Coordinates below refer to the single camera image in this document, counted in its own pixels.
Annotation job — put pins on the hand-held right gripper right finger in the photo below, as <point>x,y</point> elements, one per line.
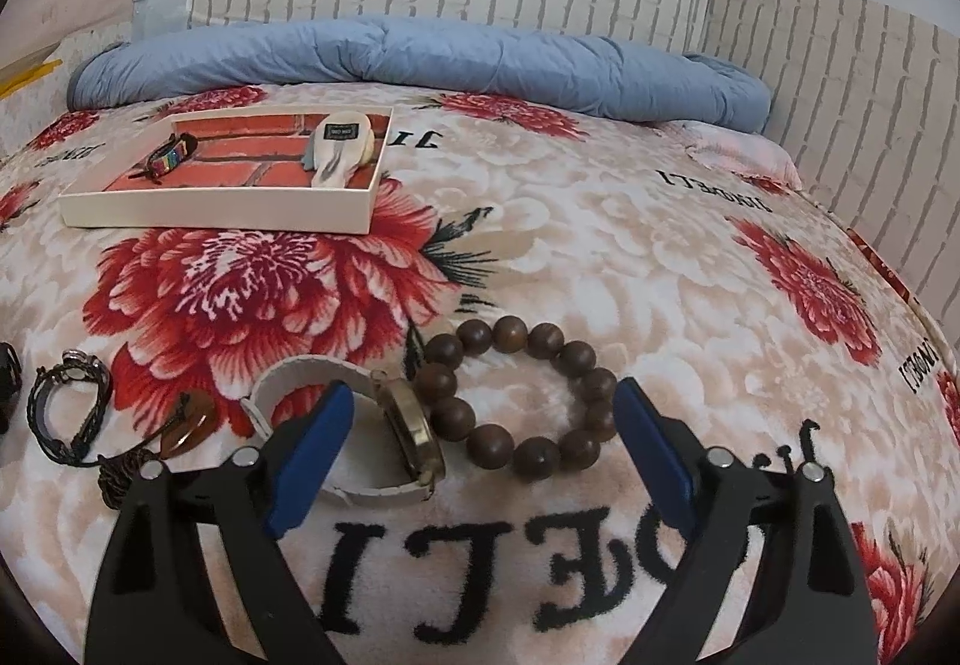
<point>652,455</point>

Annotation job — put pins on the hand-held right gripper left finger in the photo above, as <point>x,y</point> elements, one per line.
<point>311,462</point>

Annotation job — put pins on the white shallow box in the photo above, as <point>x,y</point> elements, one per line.
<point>225,215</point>

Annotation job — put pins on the black scrunchie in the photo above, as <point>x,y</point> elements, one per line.
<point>9,369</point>

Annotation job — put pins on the floral printed blanket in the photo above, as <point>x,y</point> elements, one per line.
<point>600,260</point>

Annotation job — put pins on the red patterned bed edge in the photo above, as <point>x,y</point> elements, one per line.
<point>885,267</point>

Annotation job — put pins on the pink floral pillow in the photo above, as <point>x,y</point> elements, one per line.
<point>750,158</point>

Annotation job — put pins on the white fabric pouch with label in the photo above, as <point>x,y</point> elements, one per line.
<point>341,143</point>

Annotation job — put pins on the blue duvet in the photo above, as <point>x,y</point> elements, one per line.
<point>450,57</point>

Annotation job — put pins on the yellow strip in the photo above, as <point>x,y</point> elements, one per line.
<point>30,78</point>

